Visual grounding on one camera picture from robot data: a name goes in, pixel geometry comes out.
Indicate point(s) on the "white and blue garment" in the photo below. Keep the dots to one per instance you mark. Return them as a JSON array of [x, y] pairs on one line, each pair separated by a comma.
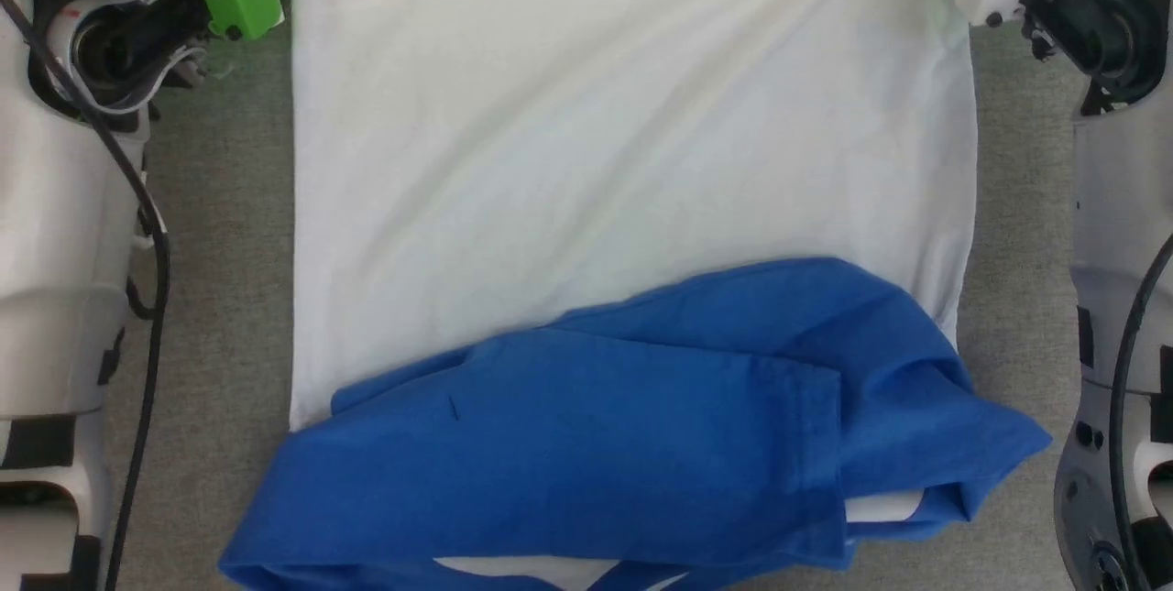
[[623, 160]]

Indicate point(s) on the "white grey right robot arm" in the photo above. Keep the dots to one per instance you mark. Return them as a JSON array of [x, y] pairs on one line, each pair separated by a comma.
[[1127, 188]]

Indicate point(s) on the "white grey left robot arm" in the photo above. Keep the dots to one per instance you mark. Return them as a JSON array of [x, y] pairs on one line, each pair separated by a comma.
[[55, 206]]

